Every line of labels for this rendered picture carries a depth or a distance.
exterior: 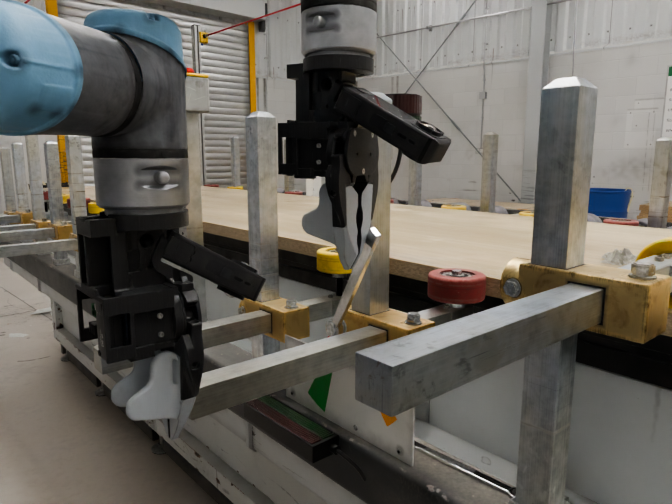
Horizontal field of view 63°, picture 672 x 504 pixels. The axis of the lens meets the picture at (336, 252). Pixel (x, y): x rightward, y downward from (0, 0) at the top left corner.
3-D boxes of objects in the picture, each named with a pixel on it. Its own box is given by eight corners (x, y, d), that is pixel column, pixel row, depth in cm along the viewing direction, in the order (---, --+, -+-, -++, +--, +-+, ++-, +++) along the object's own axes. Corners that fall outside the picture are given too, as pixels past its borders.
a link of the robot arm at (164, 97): (48, 7, 40) (123, 31, 48) (61, 158, 42) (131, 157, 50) (140, -1, 38) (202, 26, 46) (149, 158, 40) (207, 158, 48)
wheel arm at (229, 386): (191, 430, 50) (189, 387, 49) (175, 417, 53) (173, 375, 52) (472, 331, 78) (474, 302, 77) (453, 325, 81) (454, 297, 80)
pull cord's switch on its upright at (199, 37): (207, 216, 329) (199, 22, 309) (195, 214, 340) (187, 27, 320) (219, 215, 334) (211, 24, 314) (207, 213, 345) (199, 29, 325)
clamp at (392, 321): (407, 370, 64) (408, 329, 63) (333, 341, 74) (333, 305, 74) (437, 359, 68) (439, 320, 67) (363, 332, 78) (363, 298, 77)
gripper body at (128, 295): (79, 347, 48) (67, 211, 46) (172, 328, 53) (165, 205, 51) (109, 374, 42) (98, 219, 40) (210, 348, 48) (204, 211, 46)
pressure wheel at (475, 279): (459, 363, 73) (463, 279, 71) (414, 347, 79) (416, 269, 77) (493, 349, 78) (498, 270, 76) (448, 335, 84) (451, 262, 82)
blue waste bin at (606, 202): (617, 261, 553) (623, 189, 540) (560, 253, 593) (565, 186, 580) (636, 253, 593) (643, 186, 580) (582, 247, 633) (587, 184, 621)
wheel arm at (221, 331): (103, 381, 69) (100, 349, 69) (94, 373, 72) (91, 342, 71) (354, 316, 97) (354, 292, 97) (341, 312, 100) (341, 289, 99)
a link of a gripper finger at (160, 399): (121, 455, 48) (114, 354, 46) (184, 433, 52) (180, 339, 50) (135, 470, 45) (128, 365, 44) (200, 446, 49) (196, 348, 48)
